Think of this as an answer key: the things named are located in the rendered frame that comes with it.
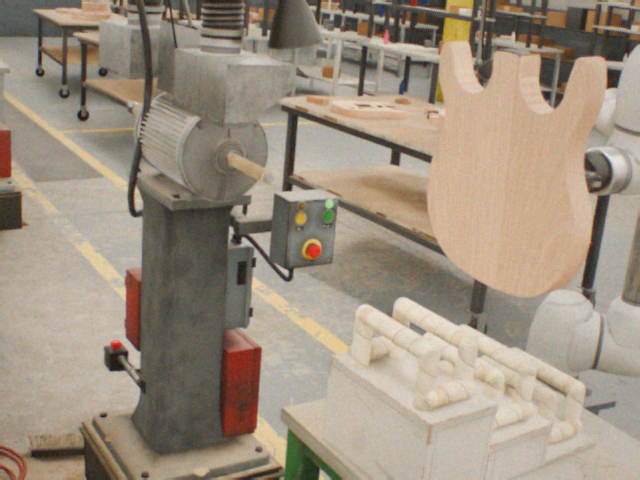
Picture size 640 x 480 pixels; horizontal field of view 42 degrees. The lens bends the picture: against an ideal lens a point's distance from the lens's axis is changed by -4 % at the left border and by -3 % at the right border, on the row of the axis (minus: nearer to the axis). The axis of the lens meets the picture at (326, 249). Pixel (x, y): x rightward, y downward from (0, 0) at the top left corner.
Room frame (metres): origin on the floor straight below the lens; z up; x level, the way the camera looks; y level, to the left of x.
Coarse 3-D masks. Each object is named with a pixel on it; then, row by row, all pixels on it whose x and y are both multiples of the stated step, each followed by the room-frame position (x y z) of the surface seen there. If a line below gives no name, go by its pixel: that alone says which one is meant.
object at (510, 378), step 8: (488, 360) 1.53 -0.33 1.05; (504, 368) 1.50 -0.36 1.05; (512, 376) 1.47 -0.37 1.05; (512, 384) 1.47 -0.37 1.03; (536, 384) 1.44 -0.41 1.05; (536, 392) 1.42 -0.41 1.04; (544, 392) 1.41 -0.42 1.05; (552, 392) 1.41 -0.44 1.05; (536, 400) 1.42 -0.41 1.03; (544, 400) 1.40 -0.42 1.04; (552, 400) 1.40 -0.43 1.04
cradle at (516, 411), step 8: (504, 408) 1.32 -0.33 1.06; (512, 408) 1.33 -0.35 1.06; (520, 408) 1.33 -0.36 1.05; (528, 408) 1.34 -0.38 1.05; (496, 416) 1.30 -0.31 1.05; (504, 416) 1.31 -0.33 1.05; (512, 416) 1.32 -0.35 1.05; (520, 416) 1.33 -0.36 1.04; (528, 416) 1.34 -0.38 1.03; (496, 424) 1.29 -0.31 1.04; (504, 424) 1.31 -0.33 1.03
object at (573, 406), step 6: (570, 396) 1.45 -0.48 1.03; (576, 396) 1.44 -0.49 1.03; (582, 396) 1.45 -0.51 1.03; (570, 402) 1.45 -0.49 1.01; (576, 402) 1.44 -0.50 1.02; (582, 402) 1.45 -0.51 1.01; (564, 408) 1.46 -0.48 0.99; (570, 408) 1.45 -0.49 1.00; (576, 408) 1.44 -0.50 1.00; (564, 414) 1.46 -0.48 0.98; (570, 414) 1.45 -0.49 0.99; (576, 414) 1.44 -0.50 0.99; (564, 420) 1.45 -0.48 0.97; (576, 420) 1.45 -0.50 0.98
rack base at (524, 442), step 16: (480, 384) 1.48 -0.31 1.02; (496, 432) 1.30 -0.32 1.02; (512, 432) 1.30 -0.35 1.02; (528, 432) 1.31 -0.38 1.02; (544, 432) 1.33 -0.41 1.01; (496, 448) 1.26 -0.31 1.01; (512, 448) 1.29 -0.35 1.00; (528, 448) 1.31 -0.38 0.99; (544, 448) 1.34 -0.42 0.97; (496, 464) 1.27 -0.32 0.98; (512, 464) 1.29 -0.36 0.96; (528, 464) 1.32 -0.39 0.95; (544, 464) 1.35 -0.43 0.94
